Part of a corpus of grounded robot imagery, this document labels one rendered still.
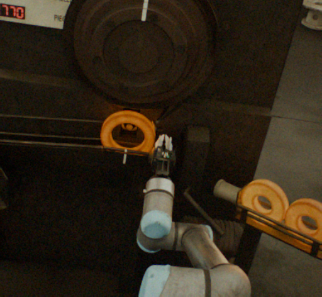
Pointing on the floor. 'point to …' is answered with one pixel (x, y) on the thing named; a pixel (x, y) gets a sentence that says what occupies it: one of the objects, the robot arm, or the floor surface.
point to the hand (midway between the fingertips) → (164, 139)
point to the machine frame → (239, 36)
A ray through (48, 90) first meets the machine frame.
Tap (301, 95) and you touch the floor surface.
